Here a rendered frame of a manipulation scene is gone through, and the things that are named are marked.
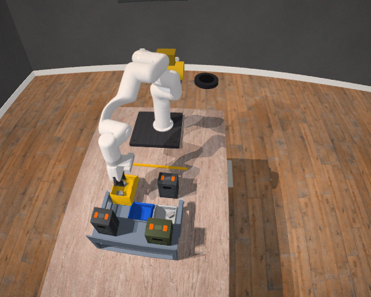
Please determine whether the olive green case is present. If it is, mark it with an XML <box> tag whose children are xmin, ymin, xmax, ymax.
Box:
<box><xmin>145</xmin><ymin>217</ymin><xmax>173</xmax><ymax>246</ymax></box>

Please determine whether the dark grey case with orange latches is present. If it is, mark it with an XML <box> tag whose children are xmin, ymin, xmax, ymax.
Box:
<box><xmin>90</xmin><ymin>207</ymin><xmax>119</xmax><ymax>236</ymax></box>

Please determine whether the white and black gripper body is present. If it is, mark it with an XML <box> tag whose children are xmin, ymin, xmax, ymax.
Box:
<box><xmin>107</xmin><ymin>165</ymin><xmax>124</xmax><ymax>182</ymax></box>

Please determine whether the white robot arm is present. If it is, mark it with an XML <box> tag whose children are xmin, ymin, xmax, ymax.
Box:
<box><xmin>98</xmin><ymin>49</ymin><xmax>182</xmax><ymax>174</ymax></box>

